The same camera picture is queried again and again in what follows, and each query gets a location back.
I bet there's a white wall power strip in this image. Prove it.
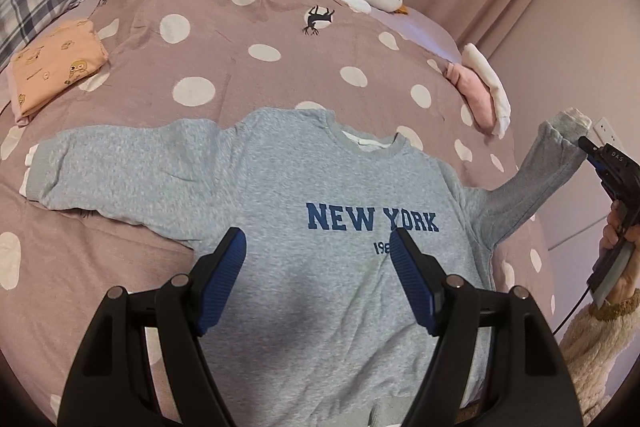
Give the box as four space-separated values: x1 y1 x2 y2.
592 117 625 152

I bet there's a person right hand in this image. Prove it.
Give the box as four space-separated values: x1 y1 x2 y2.
594 199 640 308

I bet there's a folded orange bear garment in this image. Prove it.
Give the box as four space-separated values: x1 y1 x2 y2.
8 20 108 127

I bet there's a polka dot mauve blanket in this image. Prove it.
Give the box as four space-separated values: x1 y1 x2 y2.
0 0 559 427

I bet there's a folded pink garment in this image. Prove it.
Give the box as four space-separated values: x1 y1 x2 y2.
445 63 496 133

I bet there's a folded white garment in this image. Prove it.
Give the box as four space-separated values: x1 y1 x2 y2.
461 43 512 140

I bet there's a grey New York sweatshirt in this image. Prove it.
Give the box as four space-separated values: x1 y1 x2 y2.
21 108 590 426

